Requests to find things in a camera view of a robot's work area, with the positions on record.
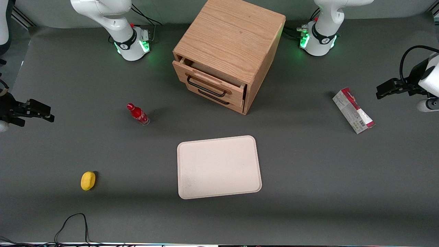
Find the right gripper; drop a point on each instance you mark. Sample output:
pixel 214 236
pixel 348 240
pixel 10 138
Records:
pixel 7 107

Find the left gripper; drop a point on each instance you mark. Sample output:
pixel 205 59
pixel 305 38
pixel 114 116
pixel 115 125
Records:
pixel 412 84

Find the red cookie box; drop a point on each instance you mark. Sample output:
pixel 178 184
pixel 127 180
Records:
pixel 353 110

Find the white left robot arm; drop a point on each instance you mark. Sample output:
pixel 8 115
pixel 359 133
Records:
pixel 320 41

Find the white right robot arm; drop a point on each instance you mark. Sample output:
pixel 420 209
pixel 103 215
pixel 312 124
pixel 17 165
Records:
pixel 116 24

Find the beige plastic tray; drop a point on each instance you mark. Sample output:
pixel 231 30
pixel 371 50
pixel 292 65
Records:
pixel 219 168

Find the yellow lemon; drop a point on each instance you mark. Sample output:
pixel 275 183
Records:
pixel 88 180

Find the red cola bottle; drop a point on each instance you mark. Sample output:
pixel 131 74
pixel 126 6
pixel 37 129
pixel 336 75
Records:
pixel 138 114

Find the wooden drawer closed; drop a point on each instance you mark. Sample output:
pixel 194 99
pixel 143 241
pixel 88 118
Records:
pixel 233 103

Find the oak wooden drawer cabinet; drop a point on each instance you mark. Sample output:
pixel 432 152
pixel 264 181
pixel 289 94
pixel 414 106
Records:
pixel 233 34

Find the wooden drawer slightly open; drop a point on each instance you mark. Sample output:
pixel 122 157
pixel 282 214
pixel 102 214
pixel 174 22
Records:
pixel 212 79

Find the aluminium frame rail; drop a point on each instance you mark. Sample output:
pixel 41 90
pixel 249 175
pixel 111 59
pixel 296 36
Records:
pixel 23 17
pixel 435 13

